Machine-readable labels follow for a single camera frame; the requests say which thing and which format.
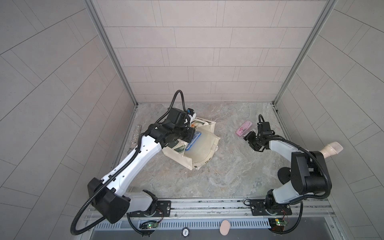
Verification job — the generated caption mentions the left aluminium frame post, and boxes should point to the left aluminium frame post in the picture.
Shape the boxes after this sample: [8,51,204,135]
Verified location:
[83,0,138,107]

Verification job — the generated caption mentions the beige oval button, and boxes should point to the beige oval button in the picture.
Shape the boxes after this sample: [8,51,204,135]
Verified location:
[220,220,231,236]

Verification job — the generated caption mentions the floral canvas tote bag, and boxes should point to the floral canvas tote bag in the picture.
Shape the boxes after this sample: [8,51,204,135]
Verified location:
[162,118,220,170]

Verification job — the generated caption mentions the green circuit board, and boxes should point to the green circuit board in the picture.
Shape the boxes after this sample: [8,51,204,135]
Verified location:
[139,221,159,230]
[268,218,289,233]

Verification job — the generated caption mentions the beige microphone on stand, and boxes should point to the beige microphone on stand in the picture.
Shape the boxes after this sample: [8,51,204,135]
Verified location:
[320,142,344,159]

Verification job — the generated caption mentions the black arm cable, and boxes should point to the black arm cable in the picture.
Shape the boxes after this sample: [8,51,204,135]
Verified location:
[257,113,333,200]
[70,140,143,236]

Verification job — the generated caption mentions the blue plastic case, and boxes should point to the blue plastic case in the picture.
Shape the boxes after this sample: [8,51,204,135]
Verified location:
[185,131,202,151]

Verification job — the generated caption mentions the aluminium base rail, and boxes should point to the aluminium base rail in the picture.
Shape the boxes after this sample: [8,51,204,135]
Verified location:
[86,196,335,232]

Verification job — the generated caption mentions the aluminium corner frame post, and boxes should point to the aluminium corner frame post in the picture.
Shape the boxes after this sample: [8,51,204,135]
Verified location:
[272,0,338,106]

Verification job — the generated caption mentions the pink compass set case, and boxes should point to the pink compass set case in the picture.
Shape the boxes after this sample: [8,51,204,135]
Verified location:
[236,121,253,137]

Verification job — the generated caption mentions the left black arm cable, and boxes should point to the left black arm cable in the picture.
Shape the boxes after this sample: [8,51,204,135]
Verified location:
[70,140,143,236]

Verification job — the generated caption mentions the glittery silver tube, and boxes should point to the glittery silver tube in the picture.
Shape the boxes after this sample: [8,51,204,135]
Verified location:
[127,125,142,154]

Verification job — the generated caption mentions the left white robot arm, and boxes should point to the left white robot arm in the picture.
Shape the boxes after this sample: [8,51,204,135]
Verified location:
[88,108,196,224]

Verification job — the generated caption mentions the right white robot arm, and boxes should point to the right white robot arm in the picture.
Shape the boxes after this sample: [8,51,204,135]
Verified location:
[244,116,332,208]

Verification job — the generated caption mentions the left green circuit board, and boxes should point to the left green circuit board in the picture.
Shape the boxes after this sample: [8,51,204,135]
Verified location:
[139,221,159,230]

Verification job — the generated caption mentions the right green circuit board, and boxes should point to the right green circuit board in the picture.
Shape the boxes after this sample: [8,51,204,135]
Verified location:
[268,218,289,233]

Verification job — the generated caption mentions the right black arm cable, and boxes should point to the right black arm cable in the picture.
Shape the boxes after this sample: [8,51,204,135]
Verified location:
[257,113,333,200]

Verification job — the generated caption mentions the black round microphone base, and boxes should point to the black round microphone base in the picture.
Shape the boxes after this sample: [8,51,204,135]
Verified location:
[278,167,291,185]

